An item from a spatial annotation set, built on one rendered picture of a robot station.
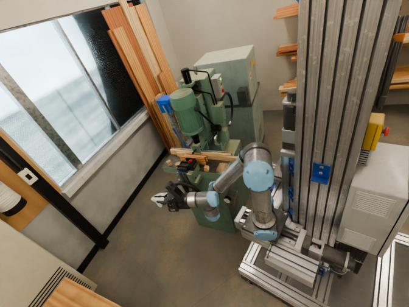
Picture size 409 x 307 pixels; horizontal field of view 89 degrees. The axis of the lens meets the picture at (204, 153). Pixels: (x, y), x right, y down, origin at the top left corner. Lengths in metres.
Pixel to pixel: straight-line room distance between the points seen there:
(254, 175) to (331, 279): 1.29
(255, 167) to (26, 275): 1.87
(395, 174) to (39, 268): 2.34
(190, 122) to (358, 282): 1.63
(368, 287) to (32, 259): 2.41
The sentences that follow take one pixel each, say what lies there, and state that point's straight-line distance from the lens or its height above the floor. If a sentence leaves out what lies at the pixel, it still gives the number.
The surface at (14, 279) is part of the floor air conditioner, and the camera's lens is 2.17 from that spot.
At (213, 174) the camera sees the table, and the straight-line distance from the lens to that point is 1.65.
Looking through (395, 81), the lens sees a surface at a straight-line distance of 3.56.
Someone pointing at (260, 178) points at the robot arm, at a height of 1.42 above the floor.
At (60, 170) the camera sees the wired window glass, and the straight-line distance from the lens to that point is 2.53.
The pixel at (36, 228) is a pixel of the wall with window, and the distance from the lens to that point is 2.46.
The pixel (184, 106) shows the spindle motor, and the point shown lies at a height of 1.44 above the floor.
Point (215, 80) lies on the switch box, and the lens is 1.68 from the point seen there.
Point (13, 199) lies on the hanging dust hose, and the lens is 2.10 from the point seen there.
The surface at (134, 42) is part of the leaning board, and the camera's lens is 3.19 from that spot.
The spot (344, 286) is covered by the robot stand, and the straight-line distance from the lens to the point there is 1.98.
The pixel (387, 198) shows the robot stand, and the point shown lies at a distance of 1.12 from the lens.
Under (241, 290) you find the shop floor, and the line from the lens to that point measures 2.13.
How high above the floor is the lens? 2.02
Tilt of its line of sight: 37 degrees down
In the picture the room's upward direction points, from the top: 18 degrees counter-clockwise
